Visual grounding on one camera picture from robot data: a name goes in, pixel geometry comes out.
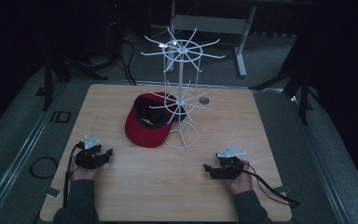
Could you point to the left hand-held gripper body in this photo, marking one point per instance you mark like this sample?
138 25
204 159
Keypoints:
88 155

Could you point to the white metal desk frame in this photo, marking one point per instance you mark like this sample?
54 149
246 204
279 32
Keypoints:
213 25

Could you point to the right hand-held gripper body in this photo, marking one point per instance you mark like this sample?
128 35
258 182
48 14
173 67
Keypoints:
228 163

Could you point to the person's left hand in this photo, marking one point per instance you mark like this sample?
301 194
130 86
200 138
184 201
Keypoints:
81 172

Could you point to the person's right hand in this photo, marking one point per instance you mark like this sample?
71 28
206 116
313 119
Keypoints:
241 182

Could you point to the black rectangular floor frame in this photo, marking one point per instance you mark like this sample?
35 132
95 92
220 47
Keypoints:
60 117

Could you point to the black tripod stand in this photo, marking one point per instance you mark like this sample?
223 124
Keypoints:
295 84
62 67

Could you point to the red baseball cap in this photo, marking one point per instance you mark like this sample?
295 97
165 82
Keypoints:
150 119

